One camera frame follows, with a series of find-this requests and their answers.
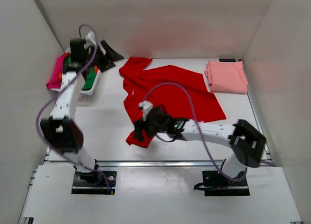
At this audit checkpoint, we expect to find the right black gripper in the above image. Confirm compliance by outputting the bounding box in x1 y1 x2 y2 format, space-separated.
134 115 168 141

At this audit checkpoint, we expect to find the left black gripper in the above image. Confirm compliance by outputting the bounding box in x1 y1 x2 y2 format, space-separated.
87 39 126 72

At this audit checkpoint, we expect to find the red t shirt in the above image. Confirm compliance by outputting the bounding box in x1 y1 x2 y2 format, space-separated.
119 56 227 149

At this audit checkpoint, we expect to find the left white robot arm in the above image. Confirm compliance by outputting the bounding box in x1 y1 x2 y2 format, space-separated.
40 36 124 184

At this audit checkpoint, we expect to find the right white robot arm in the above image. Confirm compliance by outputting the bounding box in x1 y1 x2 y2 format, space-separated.
134 106 266 186

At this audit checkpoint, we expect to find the orange t shirt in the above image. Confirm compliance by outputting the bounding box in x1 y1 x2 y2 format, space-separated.
58 66 98 80

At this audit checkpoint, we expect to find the green t shirt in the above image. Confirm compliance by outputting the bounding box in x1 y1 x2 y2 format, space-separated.
63 55 97 91

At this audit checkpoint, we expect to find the white plastic basket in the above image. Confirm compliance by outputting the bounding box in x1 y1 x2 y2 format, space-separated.
52 48 100 96

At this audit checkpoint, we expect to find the magenta t shirt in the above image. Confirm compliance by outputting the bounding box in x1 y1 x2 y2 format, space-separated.
46 52 70 90

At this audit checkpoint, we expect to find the folded pink t shirt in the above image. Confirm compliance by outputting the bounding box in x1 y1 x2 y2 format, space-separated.
204 61 248 94

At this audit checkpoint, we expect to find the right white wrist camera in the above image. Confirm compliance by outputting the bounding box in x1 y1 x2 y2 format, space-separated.
138 100 153 121

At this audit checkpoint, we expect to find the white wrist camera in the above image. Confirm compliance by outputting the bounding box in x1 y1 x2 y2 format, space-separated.
138 100 153 121
84 31 97 49

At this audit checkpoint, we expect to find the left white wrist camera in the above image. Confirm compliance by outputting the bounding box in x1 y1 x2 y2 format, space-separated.
84 31 97 49

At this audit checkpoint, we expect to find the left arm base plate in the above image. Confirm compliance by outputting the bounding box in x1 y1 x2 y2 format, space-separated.
71 166 117 195

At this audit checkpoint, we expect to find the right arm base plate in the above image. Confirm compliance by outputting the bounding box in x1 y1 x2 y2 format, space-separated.
193 171 250 197

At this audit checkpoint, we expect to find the aluminium table rail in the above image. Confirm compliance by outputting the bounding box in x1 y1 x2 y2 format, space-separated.
46 160 270 168

